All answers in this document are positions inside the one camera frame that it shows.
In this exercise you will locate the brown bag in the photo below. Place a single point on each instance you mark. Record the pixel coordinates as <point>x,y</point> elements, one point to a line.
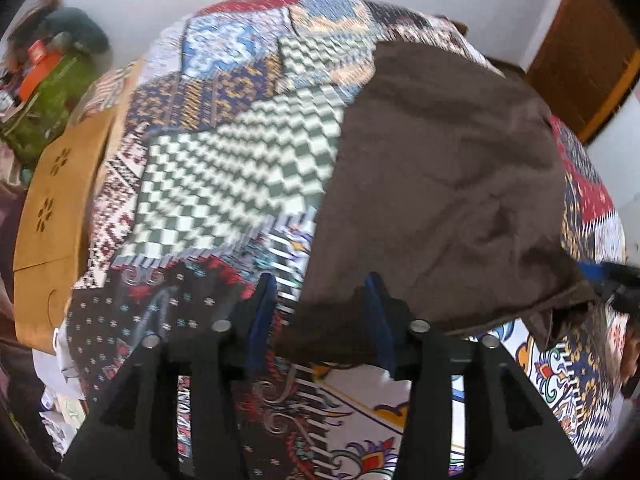
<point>35,10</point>

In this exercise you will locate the green patterned bag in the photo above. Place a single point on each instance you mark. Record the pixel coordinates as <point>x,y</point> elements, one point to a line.
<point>45,110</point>

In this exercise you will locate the brown wooden door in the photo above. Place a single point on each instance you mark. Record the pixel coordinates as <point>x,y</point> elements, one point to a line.
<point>580,50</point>

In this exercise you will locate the orange box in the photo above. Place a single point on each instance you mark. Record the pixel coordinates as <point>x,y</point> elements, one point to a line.
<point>37,75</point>

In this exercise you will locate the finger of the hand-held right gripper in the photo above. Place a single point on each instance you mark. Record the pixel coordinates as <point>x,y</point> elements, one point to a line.
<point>620,280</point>

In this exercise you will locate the dark grey garment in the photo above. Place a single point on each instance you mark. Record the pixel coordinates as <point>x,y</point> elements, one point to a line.
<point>77,30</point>

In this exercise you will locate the brown t-shirt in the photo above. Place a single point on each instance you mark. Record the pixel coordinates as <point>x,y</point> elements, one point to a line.
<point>440,170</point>

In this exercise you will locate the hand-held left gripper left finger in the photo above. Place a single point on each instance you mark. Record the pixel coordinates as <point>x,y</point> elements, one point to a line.
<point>260,320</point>

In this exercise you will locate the patchwork printed bed sheet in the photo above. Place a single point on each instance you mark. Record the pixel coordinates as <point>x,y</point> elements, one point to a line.
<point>225,160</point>

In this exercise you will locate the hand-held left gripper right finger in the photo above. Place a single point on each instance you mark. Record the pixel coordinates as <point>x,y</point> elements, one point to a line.
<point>378,320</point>

